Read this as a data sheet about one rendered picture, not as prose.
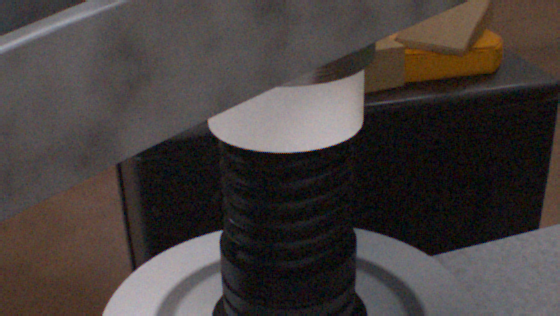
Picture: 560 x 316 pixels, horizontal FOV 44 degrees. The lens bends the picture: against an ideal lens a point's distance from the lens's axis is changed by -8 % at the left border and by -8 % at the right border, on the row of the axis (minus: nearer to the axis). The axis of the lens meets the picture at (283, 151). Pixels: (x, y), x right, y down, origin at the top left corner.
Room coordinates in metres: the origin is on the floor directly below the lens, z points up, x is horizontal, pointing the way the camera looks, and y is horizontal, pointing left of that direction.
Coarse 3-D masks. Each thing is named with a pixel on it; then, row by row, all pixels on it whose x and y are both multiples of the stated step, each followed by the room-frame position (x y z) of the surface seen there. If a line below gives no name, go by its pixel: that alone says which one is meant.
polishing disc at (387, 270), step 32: (160, 256) 0.38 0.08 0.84; (192, 256) 0.38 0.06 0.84; (384, 256) 0.37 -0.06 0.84; (416, 256) 0.37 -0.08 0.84; (128, 288) 0.34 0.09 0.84; (160, 288) 0.34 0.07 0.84; (192, 288) 0.34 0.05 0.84; (384, 288) 0.34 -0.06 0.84; (416, 288) 0.34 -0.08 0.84; (448, 288) 0.34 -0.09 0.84
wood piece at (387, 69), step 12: (384, 48) 0.78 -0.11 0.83; (396, 48) 0.79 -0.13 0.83; (384, 60) 0.78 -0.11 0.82; (396, 60) 0.79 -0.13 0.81; (372, 72) 0.77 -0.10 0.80; (384, 72) 0.78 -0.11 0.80; (396, 72) 0.79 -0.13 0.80; (372, 84) 0.77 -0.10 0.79; (384, 84) 0.78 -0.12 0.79; (396, 84) 0.79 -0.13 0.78
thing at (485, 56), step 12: (480, 36) 0.99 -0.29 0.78; (492, 36) 0.99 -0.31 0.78; (408, 48) 0.93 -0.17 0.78; (480, 48) 0.94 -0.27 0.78; (492, 48) 0.95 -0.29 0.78; (408, 60) 0.90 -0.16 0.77; (420, 60) 0.91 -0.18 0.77; (432, 60) 0.91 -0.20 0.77; (444, 60) 0.92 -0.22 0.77; (456, 60) 0.92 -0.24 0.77; (468, 60) 0.93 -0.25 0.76; (480, 60) 0.94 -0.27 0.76; (492, 60) 0.94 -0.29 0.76; (408, 72) 0.90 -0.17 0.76; (420, 72) 0.91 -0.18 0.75; (432, 72) 0.91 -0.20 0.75; (444, 72) 0.92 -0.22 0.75; (456, 72) 0.92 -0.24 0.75; (468, 72) 0.93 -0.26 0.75; (480, 72) 0.94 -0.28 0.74; (492, 72) 0.95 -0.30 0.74
